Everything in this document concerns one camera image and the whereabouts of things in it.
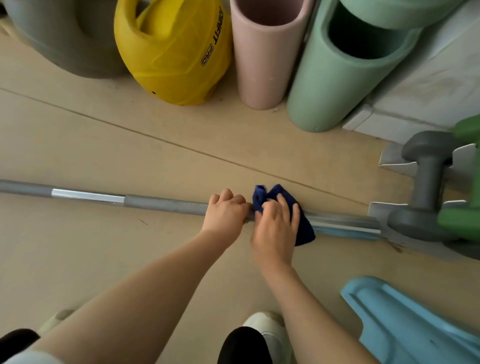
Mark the grey soft kettlebell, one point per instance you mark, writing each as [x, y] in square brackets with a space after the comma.
[63, 37]

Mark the grey metal barbell bar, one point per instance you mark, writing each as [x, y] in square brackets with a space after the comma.
[165, 204]

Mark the person's right middle finger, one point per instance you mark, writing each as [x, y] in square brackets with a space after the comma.
[283, 204]

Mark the person's right hand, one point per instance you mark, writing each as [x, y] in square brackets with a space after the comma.
[273, 234]

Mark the person's right little finger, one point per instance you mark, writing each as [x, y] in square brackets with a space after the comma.
[296, 235]

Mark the person's black trouser leg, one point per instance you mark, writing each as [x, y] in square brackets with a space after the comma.
[243, 347]
[17, 341]

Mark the person's black left trouser leg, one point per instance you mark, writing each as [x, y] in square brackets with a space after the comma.
[17, 341]

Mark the person's black right trouser leg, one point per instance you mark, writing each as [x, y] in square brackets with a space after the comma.
[243, 347]

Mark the white metal dumbbell rack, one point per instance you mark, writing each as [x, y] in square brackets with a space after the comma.
[397, 228]

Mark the person's left forearm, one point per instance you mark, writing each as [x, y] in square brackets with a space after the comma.
[123, 305]

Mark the person's left hand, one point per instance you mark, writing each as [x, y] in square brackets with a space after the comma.
[225, 219]

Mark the light blue plastic board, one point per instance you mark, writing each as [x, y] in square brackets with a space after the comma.
[408, 326]

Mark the person's left fingers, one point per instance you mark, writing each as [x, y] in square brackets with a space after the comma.
[228, 198]

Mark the grey dumbbell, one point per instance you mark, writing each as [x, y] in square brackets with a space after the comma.
[427, 187]

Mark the person's right forearm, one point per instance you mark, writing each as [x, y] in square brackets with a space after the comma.
[311, 318]

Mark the yellow soft kettlebell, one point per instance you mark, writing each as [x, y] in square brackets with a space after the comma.
[176, 52]

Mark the green dumbbell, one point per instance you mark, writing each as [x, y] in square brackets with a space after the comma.
[463, 221]

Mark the pink foam roller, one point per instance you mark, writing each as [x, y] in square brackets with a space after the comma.
[264, 52]

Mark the person's white right shoe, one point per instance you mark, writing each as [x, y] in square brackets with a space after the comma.
[272, 333]

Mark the dark blue cleaning cloth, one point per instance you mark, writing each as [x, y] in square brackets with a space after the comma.
[305, 228]

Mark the green foam roller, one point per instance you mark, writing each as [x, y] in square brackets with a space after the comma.
[337, 78]
[397, 13]

